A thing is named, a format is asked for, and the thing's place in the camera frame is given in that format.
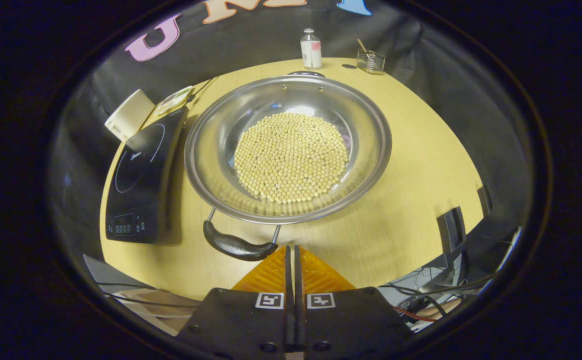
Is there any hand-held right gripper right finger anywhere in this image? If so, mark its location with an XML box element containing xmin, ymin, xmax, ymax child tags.
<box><xmin>294</xmin><ymin>245</ymin><xmax>416</xmax><ymax>360</ymax></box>

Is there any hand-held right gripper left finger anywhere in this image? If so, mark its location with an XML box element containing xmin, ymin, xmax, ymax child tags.
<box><xmin>176</xmin><ymin>245</ymin><xmax>295</xmax><ymax>360</ymax></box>

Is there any black induction cooktop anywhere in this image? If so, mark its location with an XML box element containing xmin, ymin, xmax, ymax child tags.
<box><xmin>105</xmin><ymin>106</ymin><xmax>190</xmax><ymax>245</ymax></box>

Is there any steel pot with black handles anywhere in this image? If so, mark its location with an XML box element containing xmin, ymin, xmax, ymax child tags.
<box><xmin>184</xmin><ymin>71</ymin><xmax>393</xmax><ymax>262</ymax></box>

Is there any large dark table-edge stand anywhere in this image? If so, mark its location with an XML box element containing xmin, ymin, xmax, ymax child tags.
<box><xmin>436</xmin><ymin>206</ymin><xmax>468</xmax><ymax>254</ymax></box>

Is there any pile of soybeans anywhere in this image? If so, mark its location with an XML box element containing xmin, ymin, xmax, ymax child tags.
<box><xmin>233</xmin><ymin>112</ymin><xmax>350</xmax><ymax>204</ymax></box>

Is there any small dark table-edge stand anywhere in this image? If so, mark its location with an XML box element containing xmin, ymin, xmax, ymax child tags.
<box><xmin>477</xmin><ymin>185</ymin><xmax>494</xmax><ymax>217</ymax></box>

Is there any white toaster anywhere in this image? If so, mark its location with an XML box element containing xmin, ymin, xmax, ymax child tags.
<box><xmin>104</xmin><ymin>89</ymin><xmax>156</xmax><ymax>142</ymax></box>

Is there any clear bottle with pink label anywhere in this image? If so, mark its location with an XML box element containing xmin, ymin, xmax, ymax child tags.
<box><xmin>300</xmin><ymin>28</ymin><xmax>323</xmax><ymax>69</ymax></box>

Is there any bundle of cables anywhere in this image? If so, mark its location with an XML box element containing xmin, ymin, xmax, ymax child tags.
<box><xmin>378</xmin><ymin>265</ymin><xmax>501</xmax><ymax>328</ymax></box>

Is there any black power cable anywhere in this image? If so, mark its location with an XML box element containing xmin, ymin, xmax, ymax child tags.
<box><xmin>189</xmin><ymin>76</ymin><xmax>219</xmax><ymax>105</ymax></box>

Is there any small wire basket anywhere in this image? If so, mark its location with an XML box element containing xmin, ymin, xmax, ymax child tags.
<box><xmin>356</xmin><ymin>39</ymin><xmax>387</xmax><ymax>76</ymax></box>

